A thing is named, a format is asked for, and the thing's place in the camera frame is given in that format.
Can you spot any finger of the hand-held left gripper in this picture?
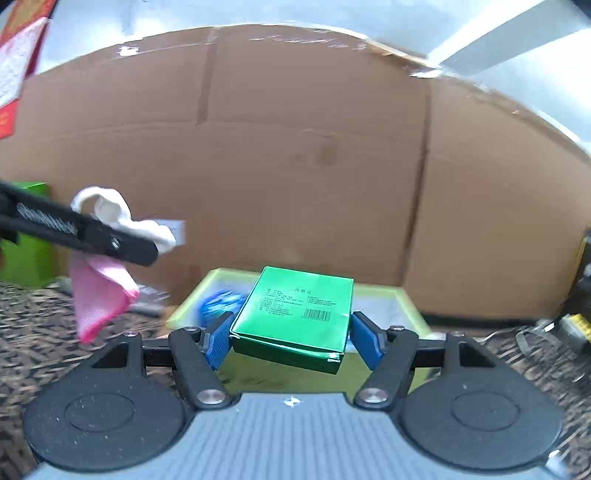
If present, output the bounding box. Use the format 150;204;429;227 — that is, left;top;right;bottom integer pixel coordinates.
0;180;160;267

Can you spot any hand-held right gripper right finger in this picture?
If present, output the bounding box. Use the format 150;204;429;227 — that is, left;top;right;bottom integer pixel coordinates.
351;311;498;410

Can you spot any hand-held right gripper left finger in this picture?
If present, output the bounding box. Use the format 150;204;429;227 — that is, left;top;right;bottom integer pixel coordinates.
90;311;235;410

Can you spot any light green storage box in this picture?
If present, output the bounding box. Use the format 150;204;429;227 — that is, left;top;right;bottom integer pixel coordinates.
165;268;444;398

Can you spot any pink and white cloth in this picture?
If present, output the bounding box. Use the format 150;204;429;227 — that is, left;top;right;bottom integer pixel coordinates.
68;186;177;343

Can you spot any green printed carton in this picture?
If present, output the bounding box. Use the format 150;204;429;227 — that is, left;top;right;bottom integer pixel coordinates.
229;266;355;376

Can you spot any blue crumpled packet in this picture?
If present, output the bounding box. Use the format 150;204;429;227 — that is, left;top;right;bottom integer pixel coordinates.
198;290;250;329

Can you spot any bright green carton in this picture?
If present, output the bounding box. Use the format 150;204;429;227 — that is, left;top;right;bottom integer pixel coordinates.
0;181;59;288

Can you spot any black patterned mat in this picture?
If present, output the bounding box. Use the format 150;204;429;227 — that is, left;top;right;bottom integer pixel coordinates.
0;277;591;480

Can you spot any large cardboard box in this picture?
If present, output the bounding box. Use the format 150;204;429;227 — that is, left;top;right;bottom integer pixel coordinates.
401;69;591;331
0;25;433;315

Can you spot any red and white calendar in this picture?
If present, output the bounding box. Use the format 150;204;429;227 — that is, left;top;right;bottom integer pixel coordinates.
0;0;59;140

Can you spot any grey cable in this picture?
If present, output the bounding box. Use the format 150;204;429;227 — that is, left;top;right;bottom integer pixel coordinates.
475;322;565;366

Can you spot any black case with yellow straps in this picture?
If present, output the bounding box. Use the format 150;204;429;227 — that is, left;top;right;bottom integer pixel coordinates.
560;234;591;361

